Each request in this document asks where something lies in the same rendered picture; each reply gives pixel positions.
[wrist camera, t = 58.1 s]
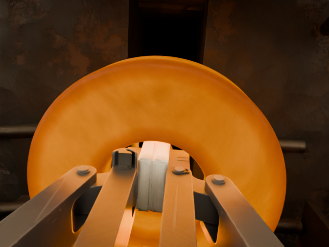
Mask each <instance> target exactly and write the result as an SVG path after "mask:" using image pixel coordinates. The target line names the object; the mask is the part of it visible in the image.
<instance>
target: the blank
mask: <svg viewBox="0 0 329 247"><path fill-rule="evenodd" d="M145 141H158V142H164V143H168V144H171V145H174V146H176V147H178V148H180V149H182V150H184V151H185V152H186V153H188V154H189V155H190V156H191V157H192V158H193V159H194V160H195V161H196V162H197V163H198V165H199V166H200V168H201V170H202V172H203V174H204V181H205V179H206V177H207V176H209V175H213V174H220V175H223V176H225V177H227V178H229V179H230V180H231V181H232V182H233V183H234V185H235V186H236V187H237V188H238V189H239V190H240V192H241V193H242V194H243V195H244V197H245V198H246V199H247V200H248V202H249V203H250V204H251V205H252V207H253V208H254V209H255V210H256V212H257V213H258V214H259V215H260V217H261V218H262V219H263V220H264V222H265V223H266V224H267V225H268V226H269V228H270V229H271V230H272V231H273V232H274V231H275V229H276V227H277V225H278V222H279V220H280V217H281V214H282V209H283V205H284V200H285V193H286V169H285V162H284V157H283V153H282V149H281V146H280V143H279V141H278V139H277V137H276V134H275V132H274V130H273V128H272V126H271V125H270V123H269V121H268V120H267V119H266V117H265V116H264V114H263V113H262V112H261V111H260V109H259V108H258V107H257V106H256V105H255V104H254V103H253V102H252V101H251V99H250V98H249V97H248V96H247V95H246V94H245V93H244V92H243V91H242V90H241V89H240V88H239V87H238V86H236V85H235V84H234V83H233V82H232V81H230V80H229V79H228V78H226V77H225V76H223V75H222V74H220V73H218V72H217V71H215V70H213V69H211V68H209V67H207V66H204V65H202V64H199V63H196V62H193V61H190V60H186V59H182V58H178V57H171V56H155V55H154V56H141V57H134V58H129V59H125V60H121V61H118V62H116V63H113V64H110V65H108V66H106V67H103V68H101V69H99V70H97V71H95V72H92V73H90V74H88V75H86V76H85V77H83V78H81V79H80V80H78V81H76V82H75V83H74V84H72V85H71V86H70V87H68V88H67V89H66V90H65V91H64V92H63V93H62V94H61V95H60V96H58V98H57V99H56V100H55V101H54V102H53V103H52V104H51V105H50V107H49V108H48V109H47V111H46V112H45V114H44V115H43V117H42V118H41V120H40V122H39V124H38V126H37V128H36V131H35V133H34V136H33V139H32V142H31V146H30V150H29V155H28V162H27V184H28V191H29V196H30V199H31V198H33V197H34V196H36V195H37V194H38V193H39V192H41V191H42V190H43V189H45V188H46V187H48V186H49V185H50V184H52V183H53V182H54V181H56V180H57V179H59V178H60V177H61V176H63V175H64V174H65V173H67V172H68V171H70V170H71V169H73V168H75V167H78V166H80V165H87V166H92V167H94V168H96V174H97V173H108V172H110V170H111V163H112V152H113V151H114V150H116V149H119V148H125V147H127V146H129V145H132V144H135V143H139V142H145ZM161 221H162V213H159V212H153V211H150V210H149V211H148V212H147V211H138V209H136V212H135V217H134V221H133V225H132V229H131V233H130V238H129V242H128V246H131V247H159V240H160V230H161Z"/></svg>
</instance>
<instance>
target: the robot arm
mask: <svg viewBox="0 0 329 247"><path fill-rule="evenodd" d="M136 209H138V211H147V212H148V210H152V211H153V212H159V213H162V221H161V230H160V240H159V247H197V237H196V223H195V219H196V220H199V221H201V222H200V224H201V228H202V230H203V232H204V234H205V236H206V238H207V240H208V242H209V245H210V247H285V246H284V245H283V244H282V243H281V241H280V240H279V239H278V238H277V236H276V235H275V234H274V233H273V231H272V230H271V229H270V228H269V226H268V225H267V224H266V223H265V222H264V220H263V219H262V218H261V217H260V215H259V214H258V213H257V212H256V210H255V209H254V208H253V207H252V205H251V204H250V203H249V202H248V200H247V199H246V198H245V197H244V195H243V194H242V193H241V192H240V190H239V189H238V188H237V187H236V186H235V185H234V183H233V182H232V181H231V180H230V179H229V178H227V177H225V176H223V175H220V174H213V175H209V176H207V177H206V179H205V181H203V180H200V179H197V178H195V177H193V176H192V172H191V170H190V163H189V154H188V153H186V152H185V151H184V150H174V149H170V144H168V143H164V142H158V141H145V142H144V143H143V145H142V148H134V147H128V148H119V149H116V150H114V151H113V152H112V168H111V170H110V172H108V173H97V174H96V168H94V167H92V166H87V165H80V166H78V167H75V168H73V169H71V170H70V171H68V172H67V173H65V174H64V175H63V176H61V177H60V178H59V179H57V180H56V181H54V182H53V183H52V184H50V185H49V186H48V187H46V188H45V189H43V190H42V191H41V192H39V193H38V194H37V195H36V196H34V197H33V198H31V199H30V200H29V201H27V202H26V203H25V204H23V205H22V206H21V207H19V208H18V209H16V210H15V211H14V212H12V213H11V214H10V215H8V216H7V217H6V218H4V219H3V220H1V221H0V247H72V245H73V244H74V246H73V247H127V246H128V242H129V238H130V233H131V229H132V225H133V221H134V217H135V212H136Z"/></svg>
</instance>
